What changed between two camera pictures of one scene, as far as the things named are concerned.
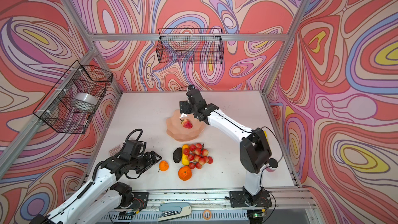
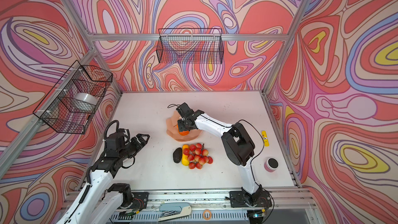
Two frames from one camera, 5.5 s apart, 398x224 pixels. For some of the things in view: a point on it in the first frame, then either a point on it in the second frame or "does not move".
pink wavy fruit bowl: (176, 130) does not move
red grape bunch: (197, 156) does not move
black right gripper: (184, 106) → (181, 127)
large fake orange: (185, 173) → (184, 133)
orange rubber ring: (210, 214) does not move
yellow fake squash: (185, 158) does not move
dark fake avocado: (177, 155) does not move
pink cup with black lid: (272, 164) does not move
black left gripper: (149, 162) → (137, 145)
